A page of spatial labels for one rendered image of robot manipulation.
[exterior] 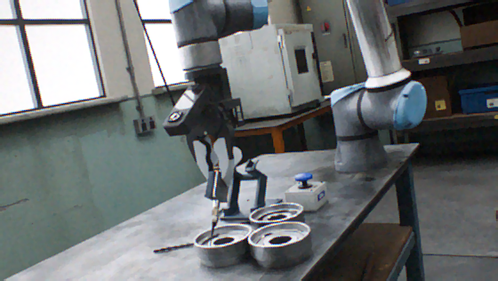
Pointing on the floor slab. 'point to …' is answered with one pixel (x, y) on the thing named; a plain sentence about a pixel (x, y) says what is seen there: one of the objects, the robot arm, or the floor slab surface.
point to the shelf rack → (444, 67)
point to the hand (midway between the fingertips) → (218, 180)
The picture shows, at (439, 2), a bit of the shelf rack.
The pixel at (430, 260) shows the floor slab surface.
